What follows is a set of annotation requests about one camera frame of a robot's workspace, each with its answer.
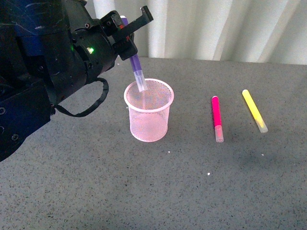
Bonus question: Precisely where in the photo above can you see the pink mesh pen cup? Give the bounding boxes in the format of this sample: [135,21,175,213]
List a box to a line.
[124,79,174,142]

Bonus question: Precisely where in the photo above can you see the white pleated curtain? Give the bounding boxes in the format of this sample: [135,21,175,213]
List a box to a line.
[86,0,307,65]

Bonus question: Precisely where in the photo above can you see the black sleeved cable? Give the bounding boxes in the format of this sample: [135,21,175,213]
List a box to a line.
[54,77,110,118]

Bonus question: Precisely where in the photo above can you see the pink highlighter pen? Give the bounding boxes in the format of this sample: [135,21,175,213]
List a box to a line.
[212,96,224,143]

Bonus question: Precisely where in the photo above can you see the yellow highlighter pen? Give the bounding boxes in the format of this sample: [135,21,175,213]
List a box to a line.
[242,89,268,133]

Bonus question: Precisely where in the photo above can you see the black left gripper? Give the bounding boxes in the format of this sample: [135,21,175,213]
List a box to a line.
[62,6,154,96]

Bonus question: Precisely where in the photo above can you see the purple highlighter pen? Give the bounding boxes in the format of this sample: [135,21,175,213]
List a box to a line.
[119,15,148,92]

